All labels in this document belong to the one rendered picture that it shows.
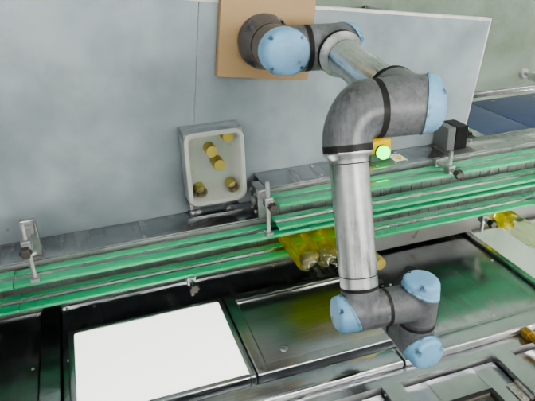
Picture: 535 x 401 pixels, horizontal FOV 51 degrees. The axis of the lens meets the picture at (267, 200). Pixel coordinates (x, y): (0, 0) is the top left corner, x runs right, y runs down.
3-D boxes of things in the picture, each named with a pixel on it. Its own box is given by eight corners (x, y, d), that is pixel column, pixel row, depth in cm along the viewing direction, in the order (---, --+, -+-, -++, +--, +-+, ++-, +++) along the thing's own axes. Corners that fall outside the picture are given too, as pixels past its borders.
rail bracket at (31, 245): (29, 250, 158) (25, 293, 139) (15, 196, 151) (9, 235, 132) (46, 247, 160) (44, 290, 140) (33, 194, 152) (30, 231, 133)
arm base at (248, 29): (234, 16, 151) (242, 20, 142) (287, 9, 153) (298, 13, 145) (240, 72, 157) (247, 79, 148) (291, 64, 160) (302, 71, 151)
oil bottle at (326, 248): (294, 236, 175) (322, 271, 156) (294, 220, 172) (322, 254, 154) (311, 232, 176) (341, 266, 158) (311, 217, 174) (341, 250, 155)
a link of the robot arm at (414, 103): (296, 18, 144) (388, 89, 99) (350, 16, 147) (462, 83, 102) (294, 64, 150) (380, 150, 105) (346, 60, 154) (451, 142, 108)
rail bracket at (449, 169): (429, 165, 181) (454, 181, 169) (431, 143, 178) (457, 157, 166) (439, 163, 182) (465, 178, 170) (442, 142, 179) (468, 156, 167)
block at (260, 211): (249, 209, 173) (255, 219, 167) (247, 181, 169) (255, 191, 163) (260, 208, 174) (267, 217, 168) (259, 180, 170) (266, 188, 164)
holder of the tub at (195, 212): (186, 211, 173) (192, 222, 167) (177, 126, 161) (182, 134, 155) (239, 201, 178) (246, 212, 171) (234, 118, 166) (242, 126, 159)
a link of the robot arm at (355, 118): (324, 78, 98) (347, 344, 103) (381, 74, 101) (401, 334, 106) (304, 86, 109) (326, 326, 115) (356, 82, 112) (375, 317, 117)
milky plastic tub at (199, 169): (185, 196, 171) (190, 208, 163) (177, 126, 161) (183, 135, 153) (239, 187, 175) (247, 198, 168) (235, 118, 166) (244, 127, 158)
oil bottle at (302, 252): (277, 239, 173) (303, 276, 155) (277, 223, 171) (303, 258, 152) (294, 236, 175) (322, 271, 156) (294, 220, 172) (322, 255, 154)
